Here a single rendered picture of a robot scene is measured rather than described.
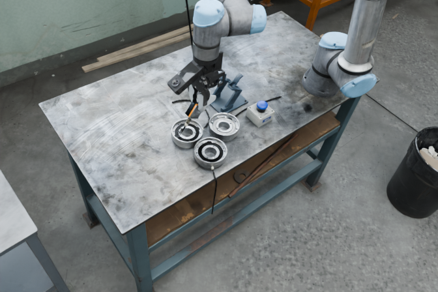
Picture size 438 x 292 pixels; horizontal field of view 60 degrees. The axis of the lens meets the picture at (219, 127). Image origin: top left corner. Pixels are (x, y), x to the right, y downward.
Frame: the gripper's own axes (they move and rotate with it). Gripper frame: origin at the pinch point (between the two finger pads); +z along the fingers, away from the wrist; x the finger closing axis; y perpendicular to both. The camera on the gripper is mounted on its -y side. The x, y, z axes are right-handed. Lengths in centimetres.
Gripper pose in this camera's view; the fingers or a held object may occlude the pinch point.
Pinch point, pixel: (196, 107)
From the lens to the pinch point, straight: 121.1
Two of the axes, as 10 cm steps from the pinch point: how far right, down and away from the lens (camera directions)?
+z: -0.9, 6.6, 7.5
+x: -6.3, -6.2, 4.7
